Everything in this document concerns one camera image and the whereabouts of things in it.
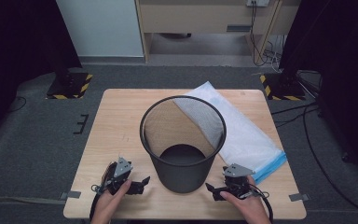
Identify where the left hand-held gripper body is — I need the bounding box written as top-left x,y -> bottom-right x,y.
100,156 -> 134,196

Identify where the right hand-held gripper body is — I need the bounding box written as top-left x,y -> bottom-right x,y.
222,162 -> 256,201

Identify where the black mesh trash bin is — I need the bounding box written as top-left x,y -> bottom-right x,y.
139,94 -> 227,194

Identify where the white blue-edged trash bag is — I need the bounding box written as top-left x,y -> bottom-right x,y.
172,80 -> 289,187

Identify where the person's left hand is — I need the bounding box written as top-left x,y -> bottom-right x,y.
89,179 -> 133,224

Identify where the person's right hand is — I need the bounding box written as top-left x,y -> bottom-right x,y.
219,175 -> 272,224

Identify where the grey tape piece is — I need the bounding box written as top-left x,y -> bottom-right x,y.
58,189 -> 82,201
288,192 -> 310,203

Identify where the black striped stand base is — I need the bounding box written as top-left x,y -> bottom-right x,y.
258,73 -> 308,102
46,72 -> 94,101

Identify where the white partition panel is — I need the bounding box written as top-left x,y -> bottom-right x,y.
55,0 -> 145,58

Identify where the light wooden desk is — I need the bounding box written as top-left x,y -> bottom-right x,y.
134,0 -> 303,63

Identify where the black curtain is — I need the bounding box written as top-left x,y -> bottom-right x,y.
279,0 -> 358,185
0,0 -> 84,147

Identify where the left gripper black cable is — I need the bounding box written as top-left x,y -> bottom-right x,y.
89,183 -> 107,222

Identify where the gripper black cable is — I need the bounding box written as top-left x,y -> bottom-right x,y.
89,183 -> 107,222
247,183 -> 275,224

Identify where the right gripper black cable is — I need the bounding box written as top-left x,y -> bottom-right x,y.
247,183 -> 275,224

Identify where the long black floor cable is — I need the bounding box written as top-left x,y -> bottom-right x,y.
302,102 -> 358,219

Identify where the black floor cable pair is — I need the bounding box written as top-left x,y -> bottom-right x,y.
271,102 -> 321,129

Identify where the thin black floor cable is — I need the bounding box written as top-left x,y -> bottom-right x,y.
7,95 -> 28,113

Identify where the black socket cable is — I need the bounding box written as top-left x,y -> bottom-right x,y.
249,1 -> 282,67

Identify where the grey wall socket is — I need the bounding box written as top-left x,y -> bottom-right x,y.
245,0 -> 271,8

